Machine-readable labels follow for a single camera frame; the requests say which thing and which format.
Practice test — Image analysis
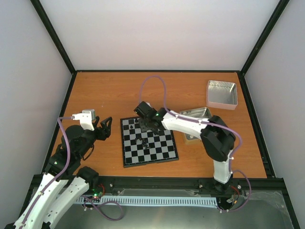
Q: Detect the black chess pieces cluster upper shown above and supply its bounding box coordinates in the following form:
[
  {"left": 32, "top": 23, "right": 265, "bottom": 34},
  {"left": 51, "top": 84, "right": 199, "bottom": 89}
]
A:
[{"left": 152, "top": 129, "right": 161, "bottom": 135}]

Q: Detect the light blue cable duct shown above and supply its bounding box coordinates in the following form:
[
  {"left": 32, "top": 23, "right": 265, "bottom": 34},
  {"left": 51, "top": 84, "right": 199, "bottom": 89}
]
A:
[{"left": 92, "top": 196, "right": 217, "bottom": 208}]

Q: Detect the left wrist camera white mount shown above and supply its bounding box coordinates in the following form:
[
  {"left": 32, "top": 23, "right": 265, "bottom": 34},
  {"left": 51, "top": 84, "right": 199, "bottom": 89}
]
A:
[{"left": 72, "top": 109, "right": 96, "bottom": 131}]

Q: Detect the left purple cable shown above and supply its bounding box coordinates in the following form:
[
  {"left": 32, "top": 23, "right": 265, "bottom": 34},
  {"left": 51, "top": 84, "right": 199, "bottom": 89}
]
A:
[{"left": 20, "top": 116, "right": 73, "bottom": 229}]

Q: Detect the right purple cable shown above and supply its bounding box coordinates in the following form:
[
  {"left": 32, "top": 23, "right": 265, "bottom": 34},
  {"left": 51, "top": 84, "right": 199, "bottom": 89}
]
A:
[{"left": 139, "top": 75, "right": 252, "bottom": 213}]

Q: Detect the black chess pieces cluster centre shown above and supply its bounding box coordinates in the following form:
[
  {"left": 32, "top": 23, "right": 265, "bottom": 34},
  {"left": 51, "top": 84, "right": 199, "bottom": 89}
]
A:
[{"left": 135, "top": 137, "right": 149, "bottom": 149}]

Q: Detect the open metal tin with pieces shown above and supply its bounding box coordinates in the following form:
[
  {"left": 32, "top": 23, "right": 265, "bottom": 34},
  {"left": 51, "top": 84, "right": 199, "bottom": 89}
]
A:
[{"left": 179, "top": 107, "right": 212, "bottom": 145}]

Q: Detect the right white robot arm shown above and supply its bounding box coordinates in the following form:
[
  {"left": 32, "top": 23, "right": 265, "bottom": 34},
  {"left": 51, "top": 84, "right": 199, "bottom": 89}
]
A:
[{"left": 134, "top": 101, "right": 236, "bottom": 194}]

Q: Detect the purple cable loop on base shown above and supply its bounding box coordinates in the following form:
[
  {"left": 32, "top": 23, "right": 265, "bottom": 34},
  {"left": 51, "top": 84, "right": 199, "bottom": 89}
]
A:
[{"left": 81, "top": 194, "right": 124, "bottom": 221}]

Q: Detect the small circuit board with led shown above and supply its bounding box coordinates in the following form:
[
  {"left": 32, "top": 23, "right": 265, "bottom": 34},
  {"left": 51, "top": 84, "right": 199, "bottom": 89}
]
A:
[{"left": 92, "top": 186, "right": 105, "bottom": 199}]

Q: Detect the black frame rail front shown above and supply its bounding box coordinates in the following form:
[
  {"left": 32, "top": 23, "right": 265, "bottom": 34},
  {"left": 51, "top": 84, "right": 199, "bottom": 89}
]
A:
[{"left": 33, "top": 175, "right": 284, "bottom": 191}]

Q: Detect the black and silver chessboard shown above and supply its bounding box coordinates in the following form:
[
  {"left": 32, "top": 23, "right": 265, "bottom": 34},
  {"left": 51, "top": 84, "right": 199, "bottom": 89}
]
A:
[{"left": 120, "top": 117, "right": 179, "bottom": 168}]

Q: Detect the pink-rimmed metal tin lid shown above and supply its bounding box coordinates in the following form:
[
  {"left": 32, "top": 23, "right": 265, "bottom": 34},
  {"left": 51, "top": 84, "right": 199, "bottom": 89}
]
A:
[{"left": 206, "top": 80, "right": 238, "bottom": 110}]

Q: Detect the black chess pieces cluster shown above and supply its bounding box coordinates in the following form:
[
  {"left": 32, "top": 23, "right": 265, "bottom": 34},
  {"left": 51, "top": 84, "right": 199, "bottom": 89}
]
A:
[
  {"left": 152, "top": 129, "right": 161, "bottom": 135},
  {"left": 135, "top": 137, "right": 149, "bottom": 149}
]

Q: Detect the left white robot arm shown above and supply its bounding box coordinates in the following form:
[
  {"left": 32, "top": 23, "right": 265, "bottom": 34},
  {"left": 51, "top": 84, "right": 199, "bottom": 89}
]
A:
[{"left": 6, "top": 110, "right": 112, "bottom": 229}]

